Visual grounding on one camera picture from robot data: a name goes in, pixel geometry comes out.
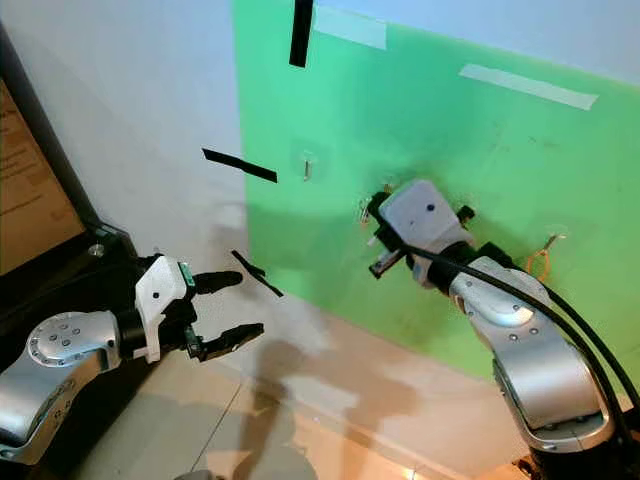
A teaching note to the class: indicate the orange rubber band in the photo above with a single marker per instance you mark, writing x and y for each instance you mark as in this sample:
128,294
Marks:
528,262

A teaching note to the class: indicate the silver table bolt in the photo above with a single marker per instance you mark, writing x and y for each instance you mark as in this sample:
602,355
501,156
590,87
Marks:
97,250

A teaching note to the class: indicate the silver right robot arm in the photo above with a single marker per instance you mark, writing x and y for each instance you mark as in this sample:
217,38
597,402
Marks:
540,350

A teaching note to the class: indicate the short clear tape strip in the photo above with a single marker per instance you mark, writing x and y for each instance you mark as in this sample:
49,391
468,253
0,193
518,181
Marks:
350,27

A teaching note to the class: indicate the large brown cardboard box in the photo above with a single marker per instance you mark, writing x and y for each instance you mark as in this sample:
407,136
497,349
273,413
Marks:
25,180

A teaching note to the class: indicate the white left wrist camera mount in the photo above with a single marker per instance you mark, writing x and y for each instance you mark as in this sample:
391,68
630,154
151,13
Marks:
165,285

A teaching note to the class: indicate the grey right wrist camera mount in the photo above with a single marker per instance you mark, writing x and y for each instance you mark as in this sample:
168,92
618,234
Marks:
425,210

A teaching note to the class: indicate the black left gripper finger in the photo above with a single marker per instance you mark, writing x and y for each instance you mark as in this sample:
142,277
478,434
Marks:
218,282
232,342

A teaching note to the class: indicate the green wall board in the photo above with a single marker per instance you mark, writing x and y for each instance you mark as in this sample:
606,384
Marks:
460,150

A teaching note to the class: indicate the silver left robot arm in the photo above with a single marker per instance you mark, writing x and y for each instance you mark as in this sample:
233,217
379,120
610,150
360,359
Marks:
50,400

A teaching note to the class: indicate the black tape strip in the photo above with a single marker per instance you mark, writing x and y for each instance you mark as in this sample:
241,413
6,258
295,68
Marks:
301,35
240,165
265,283

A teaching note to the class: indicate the clear adhesive wall hook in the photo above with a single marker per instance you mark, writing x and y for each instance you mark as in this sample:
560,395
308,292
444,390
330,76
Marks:
307,166
384,184
552,240

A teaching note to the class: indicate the black glass table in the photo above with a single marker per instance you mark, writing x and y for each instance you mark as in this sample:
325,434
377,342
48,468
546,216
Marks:
60,290

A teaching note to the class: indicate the long clear tape strip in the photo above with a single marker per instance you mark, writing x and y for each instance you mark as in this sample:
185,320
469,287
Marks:
530,87

